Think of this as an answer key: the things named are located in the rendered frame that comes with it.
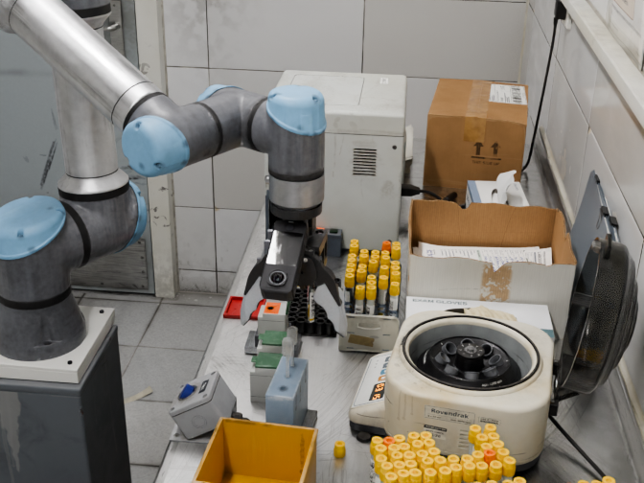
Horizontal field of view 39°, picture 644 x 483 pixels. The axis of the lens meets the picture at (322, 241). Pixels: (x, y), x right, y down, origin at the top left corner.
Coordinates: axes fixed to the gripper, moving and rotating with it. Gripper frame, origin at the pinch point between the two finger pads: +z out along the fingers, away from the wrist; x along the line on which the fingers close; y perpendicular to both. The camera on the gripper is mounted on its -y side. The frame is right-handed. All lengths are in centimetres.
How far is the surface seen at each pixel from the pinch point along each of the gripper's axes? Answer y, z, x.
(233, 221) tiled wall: 184, 72, 63
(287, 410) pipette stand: -8.0, 7.4, -1.1
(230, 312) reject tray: 28.2, 15.0, 17.8
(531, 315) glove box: 27.4, 8.2, -34.8
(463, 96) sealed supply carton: 112, -3, -18
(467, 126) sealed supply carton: 97, 0, -20
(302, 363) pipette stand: 0.6, 5.2, -1.4
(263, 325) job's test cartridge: 17.0, 9.7, 8.8
